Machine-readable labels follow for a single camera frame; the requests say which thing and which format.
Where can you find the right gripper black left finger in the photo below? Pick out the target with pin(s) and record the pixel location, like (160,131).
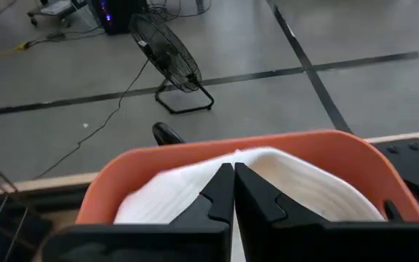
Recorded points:
(158,244)

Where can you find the black floor fan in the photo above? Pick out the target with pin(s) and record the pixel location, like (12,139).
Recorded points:
(169,54)

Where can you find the black bolted mounting plate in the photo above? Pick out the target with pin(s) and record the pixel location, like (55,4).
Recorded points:
(417,171)

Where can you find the black computer tower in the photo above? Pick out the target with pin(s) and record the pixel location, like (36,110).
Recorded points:
(122,16)

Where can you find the orange plastic bin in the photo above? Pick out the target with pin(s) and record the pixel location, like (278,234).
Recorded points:
(340,153)

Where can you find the black chair foot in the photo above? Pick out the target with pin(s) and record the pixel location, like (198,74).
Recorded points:
(164,134)

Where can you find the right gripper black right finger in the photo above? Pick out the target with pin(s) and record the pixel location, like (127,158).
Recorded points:
(304,244)

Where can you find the wheeled cart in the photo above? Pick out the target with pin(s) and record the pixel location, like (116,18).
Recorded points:
(60,9)

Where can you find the pale pink knit cloth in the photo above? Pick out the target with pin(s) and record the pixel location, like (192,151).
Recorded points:
(166,193)

